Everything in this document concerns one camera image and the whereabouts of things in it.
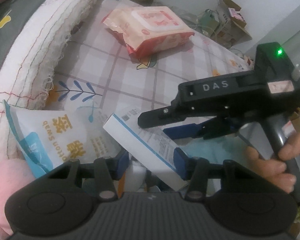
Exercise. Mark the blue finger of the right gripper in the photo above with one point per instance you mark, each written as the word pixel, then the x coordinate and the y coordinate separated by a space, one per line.
pixel 207 130
pixel 165 116

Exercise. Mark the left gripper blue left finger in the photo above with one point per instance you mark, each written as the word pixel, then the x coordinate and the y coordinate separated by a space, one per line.
pixel 118 165

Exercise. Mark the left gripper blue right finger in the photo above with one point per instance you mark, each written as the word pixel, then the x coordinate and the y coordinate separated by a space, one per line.
pixel 184 165

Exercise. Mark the white blue paper box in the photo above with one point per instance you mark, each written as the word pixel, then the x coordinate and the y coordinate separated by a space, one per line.
pixel 151 147

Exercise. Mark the cotton swab bag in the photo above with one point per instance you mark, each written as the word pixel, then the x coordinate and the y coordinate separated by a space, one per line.
pixel 48 138

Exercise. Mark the pink pig plush toy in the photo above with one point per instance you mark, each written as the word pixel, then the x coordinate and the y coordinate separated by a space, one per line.
pixel 14 175

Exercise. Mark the right hand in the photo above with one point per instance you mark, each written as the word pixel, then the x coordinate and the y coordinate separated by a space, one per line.
pixel 274 170

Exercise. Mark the white plastic bag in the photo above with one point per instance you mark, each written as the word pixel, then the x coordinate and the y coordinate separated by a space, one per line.
pixel 219 149

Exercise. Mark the plaid floral mat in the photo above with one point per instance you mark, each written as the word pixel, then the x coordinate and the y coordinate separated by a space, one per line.
pixel 95 66

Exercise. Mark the small corner cardboard box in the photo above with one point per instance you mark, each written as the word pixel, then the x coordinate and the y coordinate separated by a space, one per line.
pixel 225 24

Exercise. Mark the red wet wipes pack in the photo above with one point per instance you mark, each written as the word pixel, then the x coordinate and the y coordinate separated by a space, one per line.
pixel 147 30

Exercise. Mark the white rolled blanket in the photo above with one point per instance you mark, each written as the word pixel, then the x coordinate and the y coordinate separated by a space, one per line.
pixel 26 76

